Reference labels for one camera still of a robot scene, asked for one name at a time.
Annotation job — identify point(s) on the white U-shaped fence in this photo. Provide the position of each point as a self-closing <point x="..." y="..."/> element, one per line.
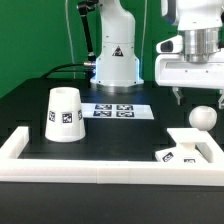
<point x="15" y="169"/>

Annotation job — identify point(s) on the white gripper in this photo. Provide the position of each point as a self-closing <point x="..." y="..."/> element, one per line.
<point x="190" y="60"/>

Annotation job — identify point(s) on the white lamp bulb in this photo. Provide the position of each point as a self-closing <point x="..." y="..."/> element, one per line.
<point x="203" y="118"/>

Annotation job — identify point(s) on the white lamp base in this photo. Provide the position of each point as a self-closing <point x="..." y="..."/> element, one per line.
<point x="185" y="149"/>

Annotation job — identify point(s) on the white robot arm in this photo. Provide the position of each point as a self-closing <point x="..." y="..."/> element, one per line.
<point x="117" y="67"/>

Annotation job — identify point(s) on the paper sheet with markers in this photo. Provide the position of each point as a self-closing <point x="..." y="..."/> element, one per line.
<point x="117" y="111"/>

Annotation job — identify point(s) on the white conical lamp shade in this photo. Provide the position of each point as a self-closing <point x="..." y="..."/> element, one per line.
<point x="64" y="121"/>

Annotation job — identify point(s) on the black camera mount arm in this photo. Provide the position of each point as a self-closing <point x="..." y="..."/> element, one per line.
<point x="84" y="7"/>

